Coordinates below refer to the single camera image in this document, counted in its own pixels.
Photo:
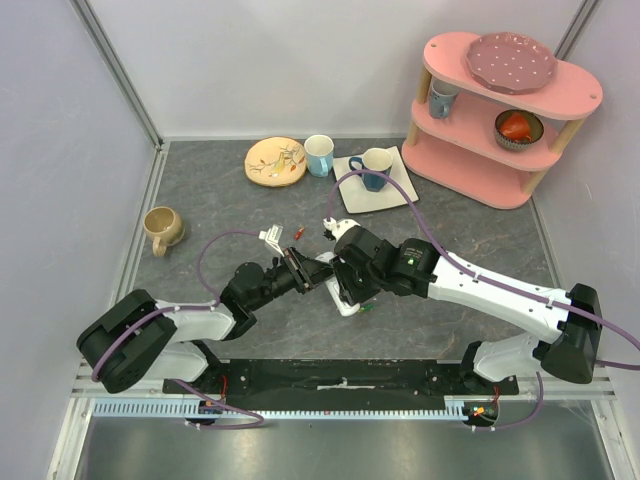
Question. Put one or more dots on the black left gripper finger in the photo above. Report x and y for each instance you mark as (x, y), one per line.
(314, 278)
(307, 264)

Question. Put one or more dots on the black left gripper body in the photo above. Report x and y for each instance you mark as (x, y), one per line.
(299, 273)

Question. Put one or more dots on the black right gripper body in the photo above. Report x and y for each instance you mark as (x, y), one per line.
(347, 279)

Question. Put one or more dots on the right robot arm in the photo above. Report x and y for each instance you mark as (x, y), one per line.
(558, 335)

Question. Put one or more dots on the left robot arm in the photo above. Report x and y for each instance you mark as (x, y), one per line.
(143, 337)

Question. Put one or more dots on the dark blue mug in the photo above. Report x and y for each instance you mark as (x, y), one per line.
(373, 162)

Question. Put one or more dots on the beige floral plate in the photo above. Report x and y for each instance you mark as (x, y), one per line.
(275, 162)

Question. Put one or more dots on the light blue mug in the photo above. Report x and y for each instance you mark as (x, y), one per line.
(319, 150)

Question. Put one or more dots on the beige mug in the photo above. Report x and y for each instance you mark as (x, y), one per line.
(164, 227)

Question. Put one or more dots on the pink three-tier shelf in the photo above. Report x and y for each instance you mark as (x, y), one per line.
(493, 113)

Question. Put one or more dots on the blue grey mug on shelf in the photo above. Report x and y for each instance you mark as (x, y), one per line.
(442, 96)

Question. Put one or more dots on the red cup in bowl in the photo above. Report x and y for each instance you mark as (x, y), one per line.
(516, 128)

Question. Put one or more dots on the dark patterned bowl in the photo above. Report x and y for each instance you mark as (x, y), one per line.
(537, 131)

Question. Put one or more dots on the purple dotted plate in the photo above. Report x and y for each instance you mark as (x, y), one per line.
(510, 63)

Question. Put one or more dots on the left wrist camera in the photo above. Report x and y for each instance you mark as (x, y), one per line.
(271, 238)

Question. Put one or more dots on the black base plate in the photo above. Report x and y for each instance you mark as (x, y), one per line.
(253, 376)

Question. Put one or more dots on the slotted cable duct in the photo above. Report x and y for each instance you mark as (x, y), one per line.
(192, 408)

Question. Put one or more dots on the aluminium frame rail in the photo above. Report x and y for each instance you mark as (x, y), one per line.
(103, 44)

